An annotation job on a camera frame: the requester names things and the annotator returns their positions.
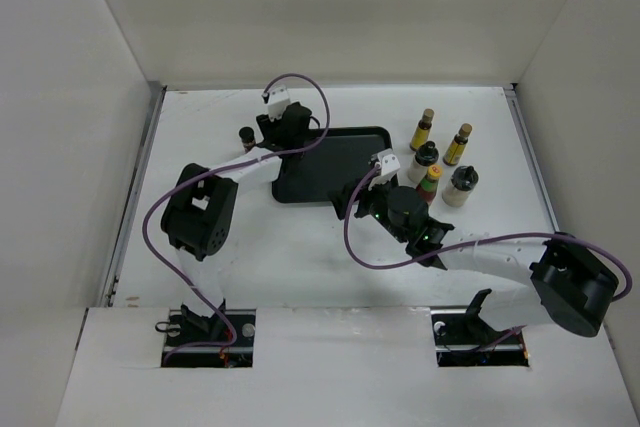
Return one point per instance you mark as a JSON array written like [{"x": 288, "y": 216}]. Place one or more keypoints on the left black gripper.
[{"x": 269, "y": 127}]

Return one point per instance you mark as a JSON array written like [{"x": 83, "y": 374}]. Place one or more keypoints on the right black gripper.
[{"x": 340, "y": 199}]

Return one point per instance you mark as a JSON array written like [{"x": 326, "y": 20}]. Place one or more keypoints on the black-capped spice jar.
[{"x": 247, "y": 138}]

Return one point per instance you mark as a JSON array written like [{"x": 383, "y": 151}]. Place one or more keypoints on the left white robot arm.
[{"x": 198, "y": 211}]

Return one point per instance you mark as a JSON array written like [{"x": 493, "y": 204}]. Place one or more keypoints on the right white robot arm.
[{"x": 553, "y": 278}]

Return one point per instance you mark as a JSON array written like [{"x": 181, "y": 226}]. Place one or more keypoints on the black rectangular tray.
[{"x": 343, "y": 156}]

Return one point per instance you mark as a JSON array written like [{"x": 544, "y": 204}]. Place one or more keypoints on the red chili sauce bottle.
[{"x": 428, "y": 185}]

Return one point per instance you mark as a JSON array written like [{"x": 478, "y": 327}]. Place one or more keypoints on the white shaker black cap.
[{"x": 425, "y": 156}]

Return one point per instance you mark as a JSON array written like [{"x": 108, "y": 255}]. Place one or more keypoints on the far left yellow sauce bottle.
[{"x": 422, "y": 131}]

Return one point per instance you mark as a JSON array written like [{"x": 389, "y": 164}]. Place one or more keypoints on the yellow sauce bottle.
[
  {"x": 422, "y": 131},
  {"x": 458, "y": 145}
]

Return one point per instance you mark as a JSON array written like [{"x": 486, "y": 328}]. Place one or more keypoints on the far right yellow sauce bottle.
[{"x": 458, "y": 145}]

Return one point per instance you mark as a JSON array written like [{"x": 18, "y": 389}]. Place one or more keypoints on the clear grinder jar black lid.
[{"x": 460, "y": 186}]

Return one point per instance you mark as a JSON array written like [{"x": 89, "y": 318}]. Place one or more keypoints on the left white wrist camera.
[{"x": 277, "y": 100}]

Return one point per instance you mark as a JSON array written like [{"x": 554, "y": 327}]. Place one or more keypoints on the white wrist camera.
[
  {"x": 277, "y": 100},
  {"x": 387, "y": 165}
]

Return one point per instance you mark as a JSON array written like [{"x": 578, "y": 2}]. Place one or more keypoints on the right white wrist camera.
[{"x": 387, "y": 165}]

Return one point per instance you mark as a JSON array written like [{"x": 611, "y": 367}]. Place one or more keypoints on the left aluminium table rail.
[{"x": 111, "y": 274}]

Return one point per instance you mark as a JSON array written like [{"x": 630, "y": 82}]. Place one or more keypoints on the aluminium table rail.
[
  {"x": 530, "y": 155},
  {"x": 111, "y": 274}
]

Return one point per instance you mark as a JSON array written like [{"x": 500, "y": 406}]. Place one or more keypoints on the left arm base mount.
[{"x": 198, "y": 341}]

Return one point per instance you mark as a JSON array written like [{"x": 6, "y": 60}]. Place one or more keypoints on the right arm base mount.
[{"x": 463, "y": 340}]

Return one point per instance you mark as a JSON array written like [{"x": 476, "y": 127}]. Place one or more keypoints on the right aluminium table rail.
[{"x": 530, "y": 155}]

